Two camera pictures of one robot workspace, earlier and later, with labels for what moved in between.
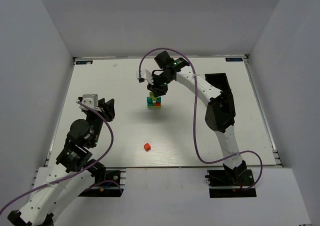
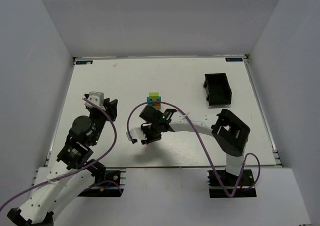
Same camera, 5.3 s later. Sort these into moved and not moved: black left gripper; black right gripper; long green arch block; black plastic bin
Moved: black right gripper
Not moved: black left gripper; long green arch block; black plastic bin
